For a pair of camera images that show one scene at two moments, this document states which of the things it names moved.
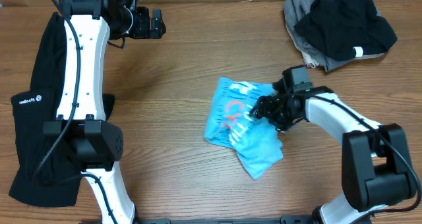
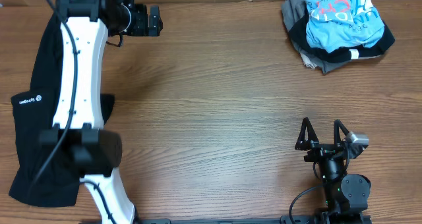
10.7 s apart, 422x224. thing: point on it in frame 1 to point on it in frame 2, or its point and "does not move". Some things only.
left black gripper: x=144 y=31 does not move
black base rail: x=275 y=220 does not move
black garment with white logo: x=45 y=174 does not move
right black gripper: x=268 y=107 to x=325 y=147
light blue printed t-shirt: x=256 y=142 to x=341 y=18
